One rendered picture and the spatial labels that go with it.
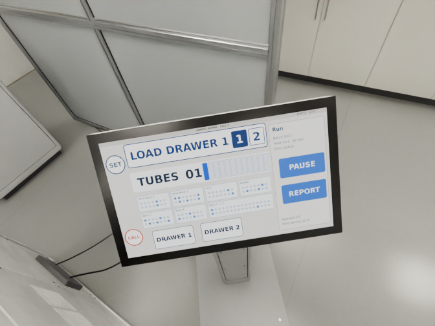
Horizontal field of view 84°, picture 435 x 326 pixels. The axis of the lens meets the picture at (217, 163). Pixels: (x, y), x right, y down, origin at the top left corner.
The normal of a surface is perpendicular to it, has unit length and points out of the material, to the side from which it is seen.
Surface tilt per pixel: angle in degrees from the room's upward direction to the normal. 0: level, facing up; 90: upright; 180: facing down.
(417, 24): 90
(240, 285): 0
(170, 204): 50
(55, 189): 0
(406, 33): 90
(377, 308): 0
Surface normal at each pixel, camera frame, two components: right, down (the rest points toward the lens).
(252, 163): 0.03, 0.21
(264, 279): -0.01, -0.62
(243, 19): -0.47, 0.73
